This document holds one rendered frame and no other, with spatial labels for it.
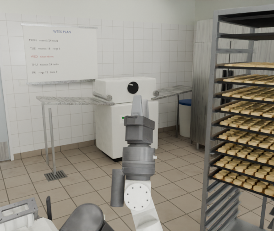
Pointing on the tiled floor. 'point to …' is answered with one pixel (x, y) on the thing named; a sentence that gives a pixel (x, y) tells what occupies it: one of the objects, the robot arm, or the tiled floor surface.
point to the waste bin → (184, 117)
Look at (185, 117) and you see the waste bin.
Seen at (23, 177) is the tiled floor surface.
